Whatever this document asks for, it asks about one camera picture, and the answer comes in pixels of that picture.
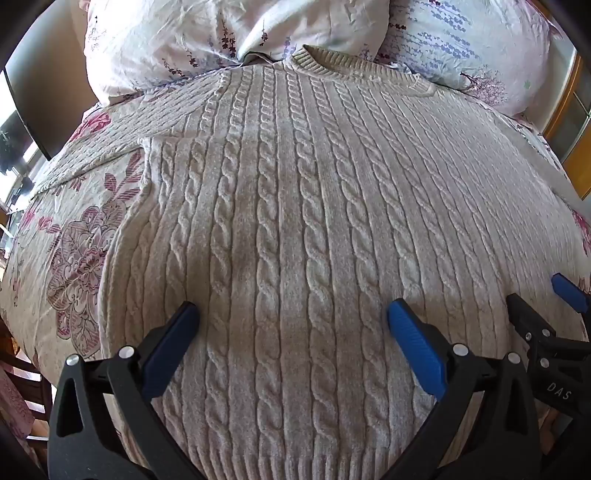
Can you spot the pink floral bed sheet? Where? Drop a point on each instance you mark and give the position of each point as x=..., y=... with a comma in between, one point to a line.
x=69, y=249

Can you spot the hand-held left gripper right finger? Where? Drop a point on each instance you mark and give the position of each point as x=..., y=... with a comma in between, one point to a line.
x=414, y=345

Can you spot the dark headboard panel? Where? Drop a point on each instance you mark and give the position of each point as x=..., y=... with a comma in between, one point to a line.
x=51, y=92

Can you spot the white pillow with purple sprigs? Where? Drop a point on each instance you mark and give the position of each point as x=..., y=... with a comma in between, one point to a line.
x=184, y=37

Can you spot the pillow with blue lavender print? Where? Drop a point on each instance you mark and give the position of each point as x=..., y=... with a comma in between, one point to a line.
x=461, y=41

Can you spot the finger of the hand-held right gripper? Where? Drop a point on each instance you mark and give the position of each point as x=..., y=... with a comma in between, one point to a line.
x=569, y=290
x=526, y=315

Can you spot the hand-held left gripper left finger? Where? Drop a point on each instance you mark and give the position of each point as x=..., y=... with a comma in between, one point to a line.
x=171, y=347

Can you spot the dark wooden chair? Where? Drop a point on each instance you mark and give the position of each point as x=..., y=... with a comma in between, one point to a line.
x=27, y=387

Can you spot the wooden cabinet with glass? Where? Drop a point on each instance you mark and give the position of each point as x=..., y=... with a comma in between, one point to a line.
x=570, y=129

